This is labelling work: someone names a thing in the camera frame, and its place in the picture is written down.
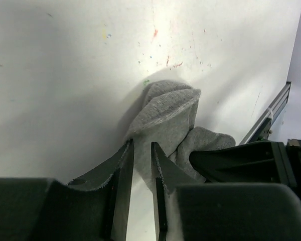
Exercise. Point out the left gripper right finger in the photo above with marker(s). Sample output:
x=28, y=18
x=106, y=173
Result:
x=224, y=211

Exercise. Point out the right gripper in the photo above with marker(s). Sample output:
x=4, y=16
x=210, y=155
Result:
x=256, y=162

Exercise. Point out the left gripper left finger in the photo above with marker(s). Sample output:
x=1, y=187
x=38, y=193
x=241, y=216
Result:
x=94, y=206

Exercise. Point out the grey striped sock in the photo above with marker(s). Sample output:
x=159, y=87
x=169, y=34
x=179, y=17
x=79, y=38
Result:
x=167, y=117

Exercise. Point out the aluminium frame rail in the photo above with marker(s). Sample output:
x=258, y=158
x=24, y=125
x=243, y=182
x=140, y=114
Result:
x=261, y=130

